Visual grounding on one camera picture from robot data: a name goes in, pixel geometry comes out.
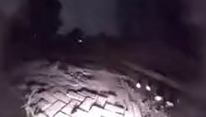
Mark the pale brick path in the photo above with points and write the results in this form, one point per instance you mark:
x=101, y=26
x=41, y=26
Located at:
x=85, y=103

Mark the dark mass of trees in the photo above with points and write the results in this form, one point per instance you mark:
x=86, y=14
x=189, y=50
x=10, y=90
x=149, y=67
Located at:
x=152, y=30

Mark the tall dark tree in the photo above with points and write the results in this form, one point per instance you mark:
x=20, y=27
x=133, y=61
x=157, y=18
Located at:
x=42, y=22

